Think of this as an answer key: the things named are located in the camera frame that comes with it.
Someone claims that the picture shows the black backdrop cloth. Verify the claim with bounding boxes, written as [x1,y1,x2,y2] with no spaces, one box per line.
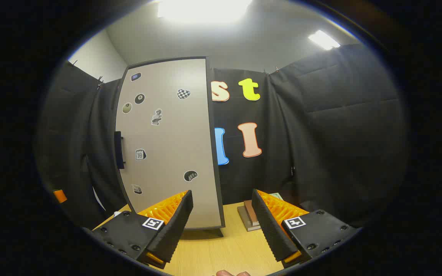
[37,43,407,230]

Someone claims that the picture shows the dark grey cabinet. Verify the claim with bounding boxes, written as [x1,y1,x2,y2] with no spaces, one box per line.
[114,56,226,237]

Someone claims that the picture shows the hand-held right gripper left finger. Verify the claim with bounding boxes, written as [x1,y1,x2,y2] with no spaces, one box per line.
[84,190,194,269]

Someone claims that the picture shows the beige cabinet door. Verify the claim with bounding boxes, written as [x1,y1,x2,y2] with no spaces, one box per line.
[115,57,222,230]

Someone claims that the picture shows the brown book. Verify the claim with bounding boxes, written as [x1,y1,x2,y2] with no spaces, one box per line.
[243,199,261,227]

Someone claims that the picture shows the small ceiling light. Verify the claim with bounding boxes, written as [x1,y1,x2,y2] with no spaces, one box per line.
[308,30,341,50]

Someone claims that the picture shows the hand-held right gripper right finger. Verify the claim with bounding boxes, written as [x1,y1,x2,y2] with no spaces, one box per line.
[252,189,361,269]

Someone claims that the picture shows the grey-brown book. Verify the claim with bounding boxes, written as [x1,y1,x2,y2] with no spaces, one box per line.
[237,206,262,232]

